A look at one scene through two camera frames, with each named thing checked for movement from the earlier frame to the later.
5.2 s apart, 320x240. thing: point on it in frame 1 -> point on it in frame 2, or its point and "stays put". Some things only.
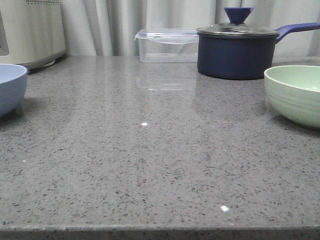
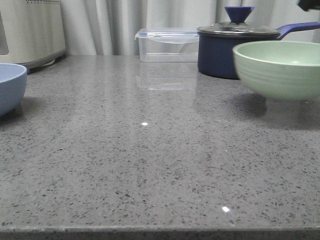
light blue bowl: x=13 y=82 stays put
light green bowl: x=293 y=92 -> x=282 y=69
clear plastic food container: x=168 y=46 stays put
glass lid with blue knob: x=237 y=16 stays put
